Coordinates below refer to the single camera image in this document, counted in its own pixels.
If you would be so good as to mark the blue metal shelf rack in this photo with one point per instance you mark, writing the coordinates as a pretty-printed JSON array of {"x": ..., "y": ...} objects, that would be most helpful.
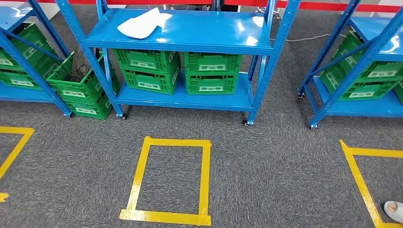
[
  {"x": 22, "y": 94},
  {"x": 195, "y": 28},
  {"x": 362, "y": 108}
]

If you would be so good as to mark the yellow floor tape square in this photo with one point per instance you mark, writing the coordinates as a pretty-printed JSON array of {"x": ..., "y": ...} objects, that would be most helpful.
[
  {"x": 205, "y": 179},
  {"x": 3, "y": 197},
  {"x": 362, "y": 185},
  {"x": 15, "y": 130}
]

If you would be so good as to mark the white plastic trim panel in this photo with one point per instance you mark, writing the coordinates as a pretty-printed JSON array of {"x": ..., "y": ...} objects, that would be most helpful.
[{"x": 141, "y": 26}]

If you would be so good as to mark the red barrier belt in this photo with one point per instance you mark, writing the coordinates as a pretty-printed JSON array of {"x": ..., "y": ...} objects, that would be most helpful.
[{"x": 314, "y": 5}]

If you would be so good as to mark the person's foot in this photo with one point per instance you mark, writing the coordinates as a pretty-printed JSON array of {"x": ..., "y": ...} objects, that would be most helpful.
[{"x": 395, "y": 210}]

